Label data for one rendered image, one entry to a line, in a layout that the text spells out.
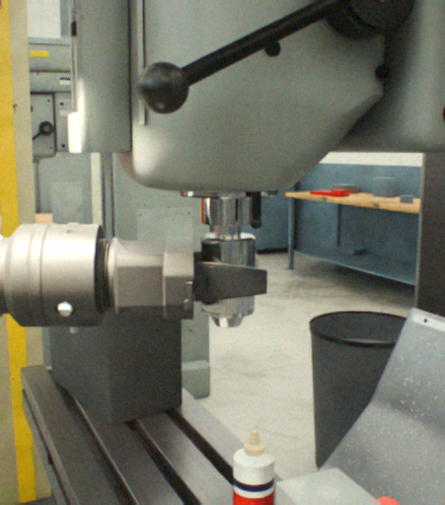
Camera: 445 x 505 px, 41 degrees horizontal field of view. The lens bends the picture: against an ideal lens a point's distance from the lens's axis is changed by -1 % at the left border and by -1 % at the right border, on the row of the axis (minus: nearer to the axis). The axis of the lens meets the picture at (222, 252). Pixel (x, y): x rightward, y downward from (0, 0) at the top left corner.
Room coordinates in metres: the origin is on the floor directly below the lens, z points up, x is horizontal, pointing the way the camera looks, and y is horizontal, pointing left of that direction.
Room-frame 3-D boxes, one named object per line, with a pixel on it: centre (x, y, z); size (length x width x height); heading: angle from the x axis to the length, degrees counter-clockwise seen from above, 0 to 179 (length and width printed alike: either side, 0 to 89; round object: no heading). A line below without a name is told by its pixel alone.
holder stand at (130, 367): (0.90, 0.17, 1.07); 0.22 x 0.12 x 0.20; 37
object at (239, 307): (0.52, -0.01, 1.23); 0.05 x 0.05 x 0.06
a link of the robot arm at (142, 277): (0.51, 0.09, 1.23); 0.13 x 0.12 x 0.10; 4
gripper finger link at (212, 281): (0.49, -0.01, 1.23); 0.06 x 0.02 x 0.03; 94
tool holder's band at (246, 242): (0.52, -0.01, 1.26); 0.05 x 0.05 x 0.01
